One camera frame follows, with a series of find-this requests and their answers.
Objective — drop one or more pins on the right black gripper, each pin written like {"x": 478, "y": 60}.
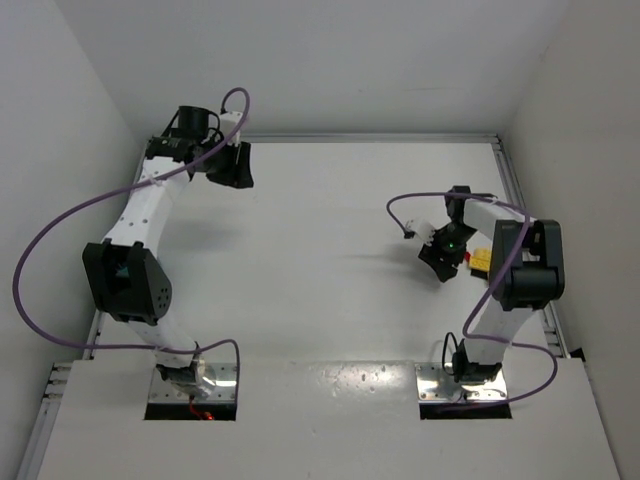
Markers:
{"x": 440, "y": 256}

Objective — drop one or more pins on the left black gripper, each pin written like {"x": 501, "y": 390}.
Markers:
{"x": 232, "y": 165}

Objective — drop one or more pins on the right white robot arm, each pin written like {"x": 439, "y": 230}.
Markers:
{"x": 526, "y": 273}

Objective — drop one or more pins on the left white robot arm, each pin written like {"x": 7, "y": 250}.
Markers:
{"x": 170, "y": 161}

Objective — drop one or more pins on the black lego plate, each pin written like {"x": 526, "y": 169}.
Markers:
{"x": 479, "y": 274}

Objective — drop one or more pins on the yellow lego brick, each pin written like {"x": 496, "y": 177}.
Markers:
{"x": 480, "y": 260}

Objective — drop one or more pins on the teal divided round container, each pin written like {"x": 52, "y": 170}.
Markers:
{"x": 122, "y": 273}

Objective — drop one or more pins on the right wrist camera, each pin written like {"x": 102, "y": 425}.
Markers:
{"x": 418, "y": 229}

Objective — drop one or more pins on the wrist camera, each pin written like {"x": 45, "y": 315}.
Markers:
{"x": 418, "y": 229}
{"x": 229, "y": 127}

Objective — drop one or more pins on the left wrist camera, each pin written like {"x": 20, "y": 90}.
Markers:
{"x": 229, "y": 127}

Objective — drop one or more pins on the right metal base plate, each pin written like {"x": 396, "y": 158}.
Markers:
{"x": 435, "y": 386}

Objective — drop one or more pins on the metal base plate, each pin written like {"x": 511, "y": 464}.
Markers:
{"x": 213, "y": 383}
{"x": 435, "y": 386}

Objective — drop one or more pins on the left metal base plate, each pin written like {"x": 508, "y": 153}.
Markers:
{"x": 213, "y": 383}

